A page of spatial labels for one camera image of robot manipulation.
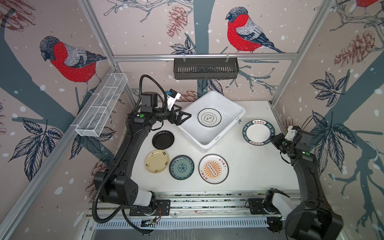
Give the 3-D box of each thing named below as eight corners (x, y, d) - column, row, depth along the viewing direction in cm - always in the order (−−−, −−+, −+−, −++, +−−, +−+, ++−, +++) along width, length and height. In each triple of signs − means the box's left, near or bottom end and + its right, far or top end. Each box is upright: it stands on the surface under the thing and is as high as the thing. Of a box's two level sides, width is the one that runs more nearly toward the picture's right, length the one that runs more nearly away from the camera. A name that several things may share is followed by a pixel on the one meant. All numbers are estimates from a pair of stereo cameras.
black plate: (151, 149, 96) (150, 147, 95) (155, 132, 105) (154, 130, 103) (172, 149, 96) (172, 147, 95) (174, 132, 105) (174, 130, 103)
